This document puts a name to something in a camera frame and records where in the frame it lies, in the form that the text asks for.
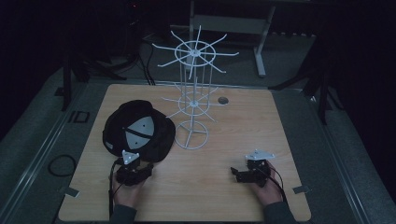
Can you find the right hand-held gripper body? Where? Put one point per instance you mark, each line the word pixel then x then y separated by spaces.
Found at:
pixel 257 170

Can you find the grey tape strip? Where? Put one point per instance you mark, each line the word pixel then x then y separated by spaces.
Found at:
pixel 70 192
pixel 301 189

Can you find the black tripod stand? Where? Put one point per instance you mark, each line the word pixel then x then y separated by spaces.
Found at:
pixel 320 90
pixel 67 84

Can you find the person's left hand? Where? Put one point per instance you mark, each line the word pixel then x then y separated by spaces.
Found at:
pixel 125 194

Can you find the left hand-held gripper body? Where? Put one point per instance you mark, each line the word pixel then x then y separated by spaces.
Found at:
pixel 128 172

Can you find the person's right hand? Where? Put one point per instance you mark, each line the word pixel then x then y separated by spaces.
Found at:
pixel 269 190

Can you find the black rectangular floor bracket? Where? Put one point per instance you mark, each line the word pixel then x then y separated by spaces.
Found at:
pixel 79 116

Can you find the black baseball cap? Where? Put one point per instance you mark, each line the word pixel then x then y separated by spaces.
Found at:
pixel 138 132

